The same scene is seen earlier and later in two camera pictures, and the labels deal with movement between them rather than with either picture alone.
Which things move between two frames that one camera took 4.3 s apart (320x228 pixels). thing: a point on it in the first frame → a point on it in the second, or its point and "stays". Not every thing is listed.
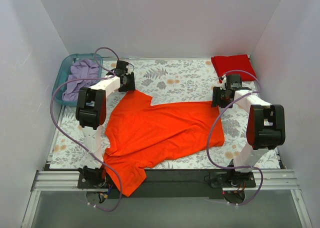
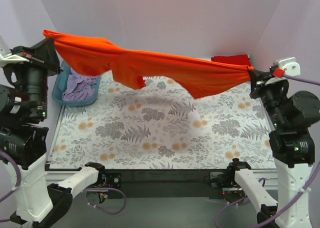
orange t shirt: (137, 130) → (197, 77)
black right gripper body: (216, 98) → (261, 82)
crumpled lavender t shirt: (84, 69) stays
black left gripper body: (128, 83) → (40, 60)
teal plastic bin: (63, 71) stays
